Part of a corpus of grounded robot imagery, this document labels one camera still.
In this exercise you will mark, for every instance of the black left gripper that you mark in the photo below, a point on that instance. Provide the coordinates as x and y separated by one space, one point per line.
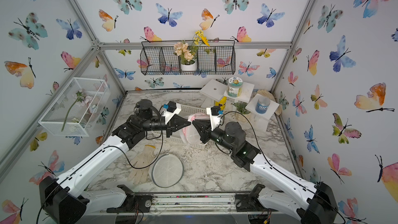
172 127

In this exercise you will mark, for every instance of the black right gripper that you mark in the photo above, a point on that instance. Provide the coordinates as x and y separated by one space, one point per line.
206 135

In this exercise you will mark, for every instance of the white mesh laundry bag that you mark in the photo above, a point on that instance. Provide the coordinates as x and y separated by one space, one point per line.
167 171

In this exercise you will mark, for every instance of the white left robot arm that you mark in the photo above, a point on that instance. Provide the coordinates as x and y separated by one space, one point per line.
63 198

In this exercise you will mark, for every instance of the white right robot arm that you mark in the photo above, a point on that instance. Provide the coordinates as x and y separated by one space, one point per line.
301 199

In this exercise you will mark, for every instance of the white perforated plastic basket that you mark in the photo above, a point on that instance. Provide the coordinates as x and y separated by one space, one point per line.
185 112

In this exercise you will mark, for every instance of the yellow plastic bottle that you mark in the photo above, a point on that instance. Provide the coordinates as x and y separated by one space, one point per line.
221 103

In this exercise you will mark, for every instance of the white tiered wooden shelf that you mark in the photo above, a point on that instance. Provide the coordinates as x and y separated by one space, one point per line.
215 91

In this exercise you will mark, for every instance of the cream bubble plant pot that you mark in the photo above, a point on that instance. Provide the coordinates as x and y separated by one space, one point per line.
244 118

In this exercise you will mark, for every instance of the green artificial plant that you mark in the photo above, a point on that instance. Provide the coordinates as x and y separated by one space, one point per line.
241 107

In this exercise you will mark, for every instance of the green lidded glass jar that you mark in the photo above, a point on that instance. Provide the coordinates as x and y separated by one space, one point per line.
234 86

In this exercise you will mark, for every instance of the blue granule jar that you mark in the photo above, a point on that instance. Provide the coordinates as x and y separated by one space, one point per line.
262 105

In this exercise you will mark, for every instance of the beige work glove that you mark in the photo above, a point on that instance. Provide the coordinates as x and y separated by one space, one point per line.
141 162

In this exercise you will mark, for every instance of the white pot with flowers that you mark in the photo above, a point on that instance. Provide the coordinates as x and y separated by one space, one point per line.
188 52

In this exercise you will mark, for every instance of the beige woven fan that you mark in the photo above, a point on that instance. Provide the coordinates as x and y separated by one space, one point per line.
267 94

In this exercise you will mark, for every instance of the pink artificial rose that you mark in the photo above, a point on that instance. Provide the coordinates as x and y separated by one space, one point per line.
78 107

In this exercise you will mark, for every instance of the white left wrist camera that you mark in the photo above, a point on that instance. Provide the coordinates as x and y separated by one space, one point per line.
170 110

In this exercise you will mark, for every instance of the black wire wall basket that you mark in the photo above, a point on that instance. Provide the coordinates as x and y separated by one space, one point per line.
157 58

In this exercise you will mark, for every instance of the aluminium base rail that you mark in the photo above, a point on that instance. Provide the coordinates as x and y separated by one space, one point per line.
186 203

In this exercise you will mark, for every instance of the white wire wall basket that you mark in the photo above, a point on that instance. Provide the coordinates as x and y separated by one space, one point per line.
97 111

